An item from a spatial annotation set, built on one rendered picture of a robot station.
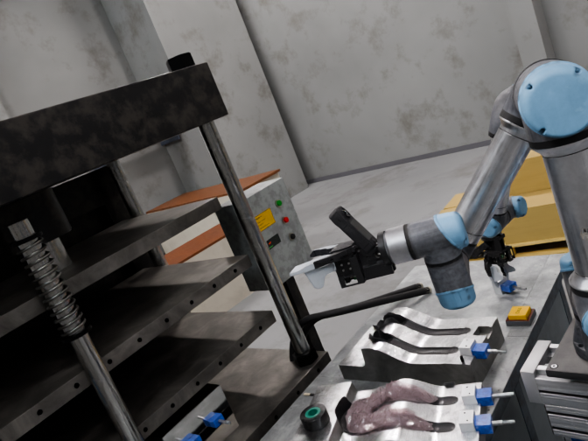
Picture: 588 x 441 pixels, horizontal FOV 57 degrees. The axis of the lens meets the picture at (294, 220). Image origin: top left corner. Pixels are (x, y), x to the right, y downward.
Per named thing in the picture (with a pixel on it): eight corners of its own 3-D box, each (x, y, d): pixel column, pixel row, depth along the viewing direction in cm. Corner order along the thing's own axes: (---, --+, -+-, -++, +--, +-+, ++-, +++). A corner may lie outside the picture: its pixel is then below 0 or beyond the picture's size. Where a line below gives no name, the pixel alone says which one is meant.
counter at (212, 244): (309, 251, 633) (287, 197, 618) (176, 348, 506) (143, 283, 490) (274, 254, 681) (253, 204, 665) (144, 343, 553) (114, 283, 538)
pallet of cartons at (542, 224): (612, 211, 426) (591, 132, 411) (577, 265, 367) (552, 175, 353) (473, 224, 513) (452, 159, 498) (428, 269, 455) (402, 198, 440)
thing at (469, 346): (511, 354, 158) (506, 339, 156) (506, 364, 154) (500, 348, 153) (469, 353, 166) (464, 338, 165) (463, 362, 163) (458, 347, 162)
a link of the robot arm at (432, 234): (472, 255, 102) (458, 215, 100) (416, 269, 106) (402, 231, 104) (471, 241, 109) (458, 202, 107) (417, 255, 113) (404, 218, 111)
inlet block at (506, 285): (532, 291, 198) (528, 279, 197) (523, 298, 196) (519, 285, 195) (503, 287, 210) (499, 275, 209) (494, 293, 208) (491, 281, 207)
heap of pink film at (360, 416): (439, 393, 154) (430, 369, 153) (432, 436, 139) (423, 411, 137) (356, 402, 166) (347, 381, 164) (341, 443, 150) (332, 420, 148)
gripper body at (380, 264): (338, 290, 111) (394, 276, 107) (325, 251, 111) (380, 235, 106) (346, 278, 119) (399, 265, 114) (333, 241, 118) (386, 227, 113)
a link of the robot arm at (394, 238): (401, 228, 105) (406, 220, 112) (378, 234, 106) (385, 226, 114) (412, 264, 105) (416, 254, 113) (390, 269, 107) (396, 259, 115)
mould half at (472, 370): (505, 340, 177) (493, 304, 174) (479, 390, 158) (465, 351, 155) (378, 338, 210) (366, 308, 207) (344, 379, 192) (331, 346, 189)
